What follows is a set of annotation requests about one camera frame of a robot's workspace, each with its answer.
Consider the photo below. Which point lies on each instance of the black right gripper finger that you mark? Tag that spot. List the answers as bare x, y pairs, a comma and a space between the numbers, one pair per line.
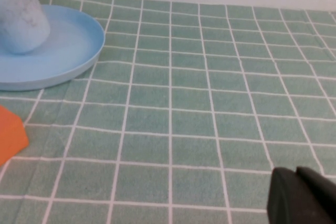
299, 197

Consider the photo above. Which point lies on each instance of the green white checkered tablecloth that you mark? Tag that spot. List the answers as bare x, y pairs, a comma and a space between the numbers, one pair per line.
199, 98

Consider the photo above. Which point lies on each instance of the light blue round plate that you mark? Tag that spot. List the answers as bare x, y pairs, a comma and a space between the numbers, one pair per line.
68, 48

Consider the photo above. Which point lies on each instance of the orange cube block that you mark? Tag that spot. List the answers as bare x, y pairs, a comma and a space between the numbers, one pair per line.
10, 134

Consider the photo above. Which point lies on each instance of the light blue plastic cup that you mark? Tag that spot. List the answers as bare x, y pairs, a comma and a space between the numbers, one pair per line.
21, 19

